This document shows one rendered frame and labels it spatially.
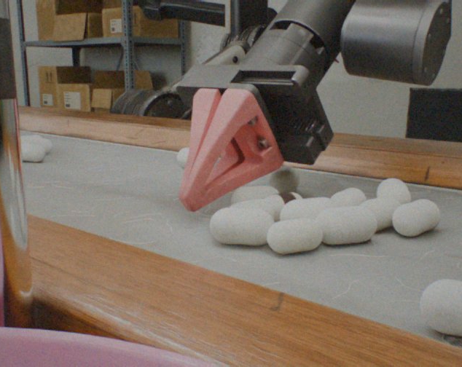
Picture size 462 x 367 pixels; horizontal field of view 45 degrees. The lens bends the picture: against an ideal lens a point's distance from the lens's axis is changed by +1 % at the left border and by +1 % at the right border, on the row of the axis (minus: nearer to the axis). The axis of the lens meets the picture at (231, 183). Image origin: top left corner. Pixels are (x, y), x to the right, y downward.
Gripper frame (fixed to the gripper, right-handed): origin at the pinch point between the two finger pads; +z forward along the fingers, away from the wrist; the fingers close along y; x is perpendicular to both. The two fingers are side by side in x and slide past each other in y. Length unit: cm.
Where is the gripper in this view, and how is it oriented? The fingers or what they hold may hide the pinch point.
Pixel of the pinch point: (192, 195)
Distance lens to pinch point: 35.5
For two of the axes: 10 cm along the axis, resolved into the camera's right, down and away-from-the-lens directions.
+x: 4.0, 6.6, 6.4
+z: -5.0, 7.4, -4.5
